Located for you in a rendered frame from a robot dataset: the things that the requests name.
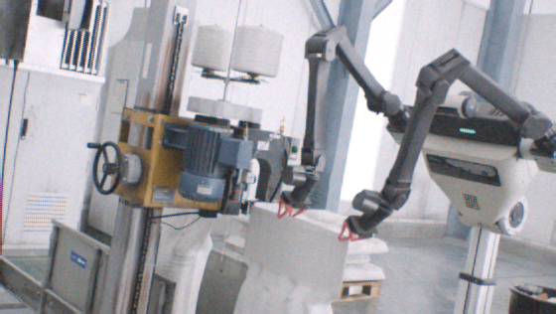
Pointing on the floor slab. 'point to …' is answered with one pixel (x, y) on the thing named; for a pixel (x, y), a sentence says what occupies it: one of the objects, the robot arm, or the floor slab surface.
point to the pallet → (362, 290)
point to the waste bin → (518, 303)
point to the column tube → (131, 245)
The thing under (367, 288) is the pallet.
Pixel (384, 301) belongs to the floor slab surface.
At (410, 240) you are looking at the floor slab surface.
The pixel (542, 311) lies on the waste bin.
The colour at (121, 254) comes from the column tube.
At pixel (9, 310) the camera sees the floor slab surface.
